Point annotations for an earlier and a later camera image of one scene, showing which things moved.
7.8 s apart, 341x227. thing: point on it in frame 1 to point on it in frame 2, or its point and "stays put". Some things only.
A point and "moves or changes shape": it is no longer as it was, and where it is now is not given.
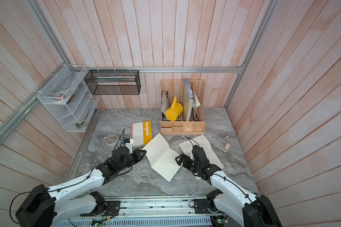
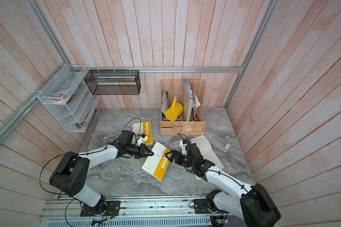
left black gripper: (136, 152) to (142, 149)
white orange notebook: (166, 161) moves or changes shape
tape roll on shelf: (60, 96) stays put
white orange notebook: (141, 133) stays put
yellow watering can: (172, 113) stays put
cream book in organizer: (187, 102) stays put
